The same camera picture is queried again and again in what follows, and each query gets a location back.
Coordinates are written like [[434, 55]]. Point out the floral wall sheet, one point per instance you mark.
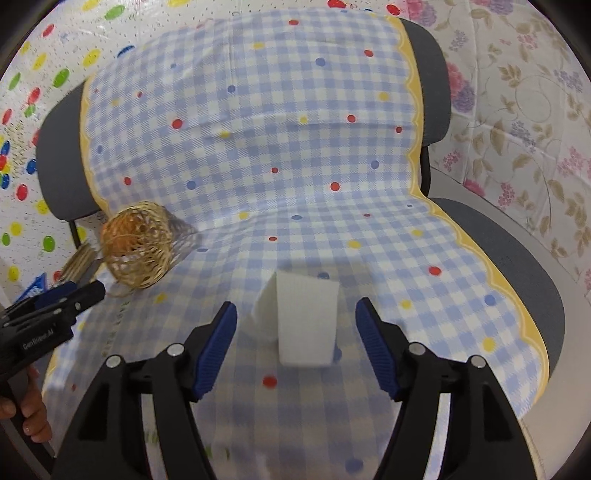
[[508, 92]]

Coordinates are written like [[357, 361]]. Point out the blue checkered dotted blanket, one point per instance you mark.
[[277, 138]]

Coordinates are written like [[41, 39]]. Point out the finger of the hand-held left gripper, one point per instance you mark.
[[51, 293], [83, 297]]

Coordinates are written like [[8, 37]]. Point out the person's left hand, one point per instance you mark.
[[34, 406]]

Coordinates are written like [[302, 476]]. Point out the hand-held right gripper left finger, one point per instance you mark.
[[217, 341]]

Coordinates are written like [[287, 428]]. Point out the white foam block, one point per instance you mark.
[[304, 318]]

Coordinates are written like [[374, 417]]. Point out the tan straw bundle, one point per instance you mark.
[[81, 263]]

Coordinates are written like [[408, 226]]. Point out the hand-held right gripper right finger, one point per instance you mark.
[[376, 341]]

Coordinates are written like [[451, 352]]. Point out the black office chair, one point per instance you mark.
[[508, 258]]

